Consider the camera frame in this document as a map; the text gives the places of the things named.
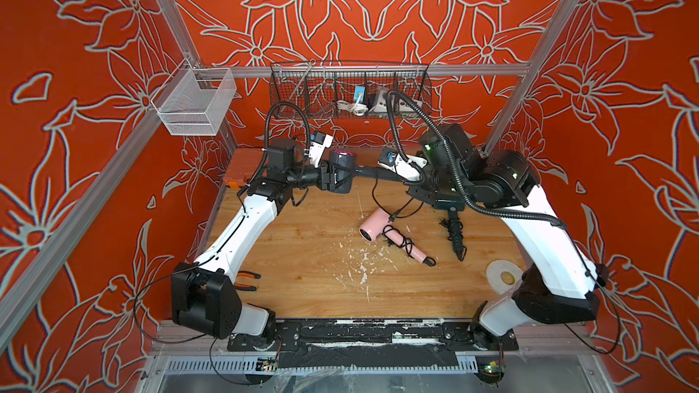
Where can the orange plastic tool case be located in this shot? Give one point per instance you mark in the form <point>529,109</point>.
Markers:
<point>242,167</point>

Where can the black magenta hair dryer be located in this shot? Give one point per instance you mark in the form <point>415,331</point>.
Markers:
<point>343,168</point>

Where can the white tape roll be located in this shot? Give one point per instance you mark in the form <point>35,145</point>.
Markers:
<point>503,275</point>

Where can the orange handled pliers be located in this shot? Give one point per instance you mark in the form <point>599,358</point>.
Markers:
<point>244,280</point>

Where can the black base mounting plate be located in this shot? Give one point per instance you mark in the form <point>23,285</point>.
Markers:
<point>372,343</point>

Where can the black wire wall basket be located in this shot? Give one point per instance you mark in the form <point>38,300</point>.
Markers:
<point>330,95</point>

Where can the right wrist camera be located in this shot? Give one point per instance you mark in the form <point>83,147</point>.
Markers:
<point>391,160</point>

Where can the aluminium frame rail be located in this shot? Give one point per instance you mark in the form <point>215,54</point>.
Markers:
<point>432,70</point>

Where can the pink hair dryer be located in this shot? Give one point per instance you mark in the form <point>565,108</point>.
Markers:
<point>379,224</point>

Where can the white mesh wall basket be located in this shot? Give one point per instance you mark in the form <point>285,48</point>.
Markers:
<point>189,106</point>

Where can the blue white small box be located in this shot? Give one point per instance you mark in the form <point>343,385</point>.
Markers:
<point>359,95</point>

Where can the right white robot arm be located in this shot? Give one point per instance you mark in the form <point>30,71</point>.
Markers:
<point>562,286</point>

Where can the dark green hair dryer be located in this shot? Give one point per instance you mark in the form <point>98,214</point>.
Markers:
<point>454,227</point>

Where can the white round socket adapter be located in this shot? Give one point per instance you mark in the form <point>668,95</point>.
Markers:
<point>380,102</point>

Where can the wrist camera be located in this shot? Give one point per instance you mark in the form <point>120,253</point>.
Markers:
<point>391,160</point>
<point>319,143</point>

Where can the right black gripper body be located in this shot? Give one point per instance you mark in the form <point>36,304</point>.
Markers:
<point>424,191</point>

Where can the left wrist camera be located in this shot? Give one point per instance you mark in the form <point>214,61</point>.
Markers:
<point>319,143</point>

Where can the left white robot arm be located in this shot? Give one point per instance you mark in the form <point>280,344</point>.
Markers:
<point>204,297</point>

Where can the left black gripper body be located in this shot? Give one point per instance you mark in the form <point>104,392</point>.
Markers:
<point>307,177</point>

